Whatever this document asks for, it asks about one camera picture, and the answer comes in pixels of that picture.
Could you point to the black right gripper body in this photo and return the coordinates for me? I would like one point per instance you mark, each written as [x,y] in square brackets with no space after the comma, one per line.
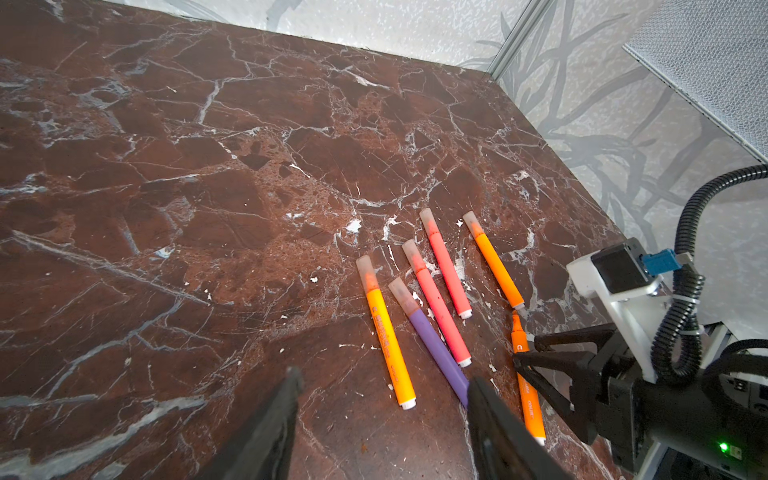
[720,419]

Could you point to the thin pink pen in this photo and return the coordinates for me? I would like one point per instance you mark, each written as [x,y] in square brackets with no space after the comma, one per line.
[446,266]

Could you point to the white wire mesh basket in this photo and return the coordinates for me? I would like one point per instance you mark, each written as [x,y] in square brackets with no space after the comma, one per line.
[714,55]

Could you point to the aluminium frame post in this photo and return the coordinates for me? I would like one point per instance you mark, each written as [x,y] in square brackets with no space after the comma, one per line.
[531,15]

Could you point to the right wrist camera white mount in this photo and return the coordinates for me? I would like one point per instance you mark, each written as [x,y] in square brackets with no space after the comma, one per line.
[653,301]

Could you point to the orange pen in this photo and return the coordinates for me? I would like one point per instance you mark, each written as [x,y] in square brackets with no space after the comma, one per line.
[493,260]
[531,409]
[396,365]

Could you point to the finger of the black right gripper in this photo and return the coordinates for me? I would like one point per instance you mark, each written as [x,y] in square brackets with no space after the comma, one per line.
[564,342]
[549,384]

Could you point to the purple marker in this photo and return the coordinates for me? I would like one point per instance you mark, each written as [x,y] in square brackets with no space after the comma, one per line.
[436,347]

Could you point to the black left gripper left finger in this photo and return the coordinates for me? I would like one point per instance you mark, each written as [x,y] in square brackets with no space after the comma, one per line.
[262,446]

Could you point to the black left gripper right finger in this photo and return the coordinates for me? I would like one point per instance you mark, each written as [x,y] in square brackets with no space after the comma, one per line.
[502,447]

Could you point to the thick pink marker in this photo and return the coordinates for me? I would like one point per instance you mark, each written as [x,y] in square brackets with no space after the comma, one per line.
[443,318]

